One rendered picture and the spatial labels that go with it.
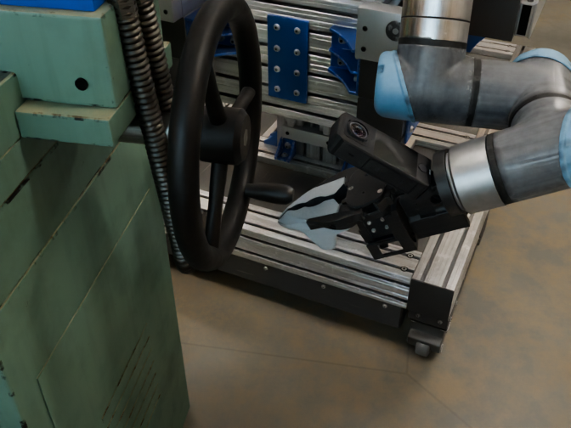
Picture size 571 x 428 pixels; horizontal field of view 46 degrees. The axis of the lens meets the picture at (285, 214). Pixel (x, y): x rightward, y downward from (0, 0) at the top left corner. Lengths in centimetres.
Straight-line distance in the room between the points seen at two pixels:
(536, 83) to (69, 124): 47
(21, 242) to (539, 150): 51
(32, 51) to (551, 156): 49
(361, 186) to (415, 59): 15
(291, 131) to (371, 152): 93
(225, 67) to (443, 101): 79
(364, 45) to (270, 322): 73
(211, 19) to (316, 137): 98
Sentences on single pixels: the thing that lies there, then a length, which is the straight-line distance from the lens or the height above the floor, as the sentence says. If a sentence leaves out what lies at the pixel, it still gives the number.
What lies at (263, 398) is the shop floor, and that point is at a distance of 147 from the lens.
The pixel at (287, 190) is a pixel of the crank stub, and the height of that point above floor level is 72.
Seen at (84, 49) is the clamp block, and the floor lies 93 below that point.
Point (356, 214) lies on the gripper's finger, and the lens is 72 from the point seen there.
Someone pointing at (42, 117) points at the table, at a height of 87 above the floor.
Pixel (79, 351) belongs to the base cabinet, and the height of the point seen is 54.
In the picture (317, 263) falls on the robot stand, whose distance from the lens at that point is 148.
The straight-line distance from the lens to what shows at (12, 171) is 69.
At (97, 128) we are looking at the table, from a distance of 65.
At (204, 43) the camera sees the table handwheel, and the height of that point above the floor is 94.
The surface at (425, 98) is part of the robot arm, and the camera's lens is 75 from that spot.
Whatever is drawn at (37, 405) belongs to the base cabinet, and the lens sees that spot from 82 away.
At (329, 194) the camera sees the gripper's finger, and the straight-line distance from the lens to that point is 77.
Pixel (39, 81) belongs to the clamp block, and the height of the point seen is 89.
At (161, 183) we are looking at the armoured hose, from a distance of 74.
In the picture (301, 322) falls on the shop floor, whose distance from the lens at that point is 161.
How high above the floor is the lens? 118
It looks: 38 degrees down
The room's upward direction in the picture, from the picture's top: straight up
